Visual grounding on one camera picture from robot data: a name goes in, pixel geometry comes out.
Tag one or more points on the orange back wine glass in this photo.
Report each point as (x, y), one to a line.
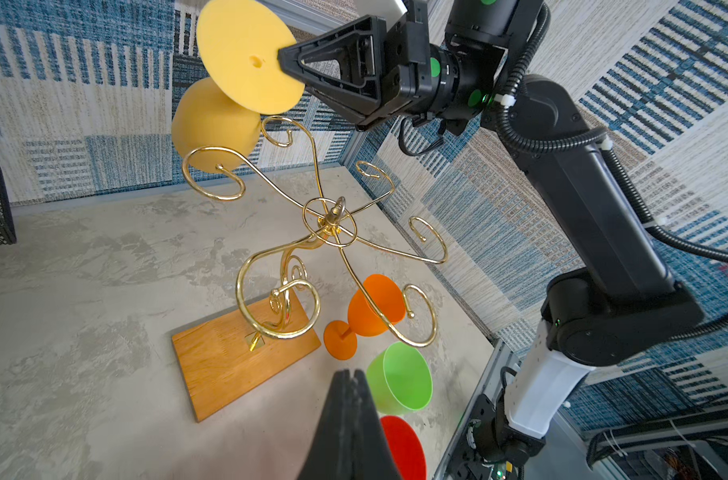
(341, 337)

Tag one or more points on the red plastic wine glass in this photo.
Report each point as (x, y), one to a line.
(405, 447)

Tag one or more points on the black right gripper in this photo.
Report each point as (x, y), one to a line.
(403, 72)

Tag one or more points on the yellow plastic wine glass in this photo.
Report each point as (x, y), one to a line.
(218, 119)

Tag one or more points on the green plastic wine glass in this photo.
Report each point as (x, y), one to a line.
(400, 380)

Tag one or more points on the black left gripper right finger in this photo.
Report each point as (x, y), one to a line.
(372, 458)

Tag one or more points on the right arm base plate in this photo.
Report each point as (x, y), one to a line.
(488, 447)

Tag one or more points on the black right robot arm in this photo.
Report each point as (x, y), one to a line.
(623, 301)

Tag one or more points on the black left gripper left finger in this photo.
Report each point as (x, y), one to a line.
(330, 455)

